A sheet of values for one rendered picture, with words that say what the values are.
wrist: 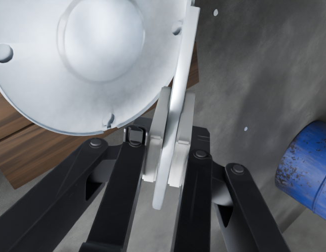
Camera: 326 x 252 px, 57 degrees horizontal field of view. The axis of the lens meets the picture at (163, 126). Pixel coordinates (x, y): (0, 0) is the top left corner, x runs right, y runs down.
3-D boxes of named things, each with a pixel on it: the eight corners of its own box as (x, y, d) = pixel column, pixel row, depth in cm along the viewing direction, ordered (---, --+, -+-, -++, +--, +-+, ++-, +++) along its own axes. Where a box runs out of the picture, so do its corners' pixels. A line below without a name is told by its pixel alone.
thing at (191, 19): (187, 8, 48) (192, 9, 48) (155, 192, 44) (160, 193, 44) (227, -228, 19) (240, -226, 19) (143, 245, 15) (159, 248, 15)
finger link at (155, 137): (154, 183, 17) (141, 181, 17) (166, 123, 23) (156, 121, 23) (162, 138, 15) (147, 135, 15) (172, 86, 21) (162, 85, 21)
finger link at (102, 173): (138, 192, 15) (79, 181, 15) (152, 138, 19) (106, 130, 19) (141, 168, 14) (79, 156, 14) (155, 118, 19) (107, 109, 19)
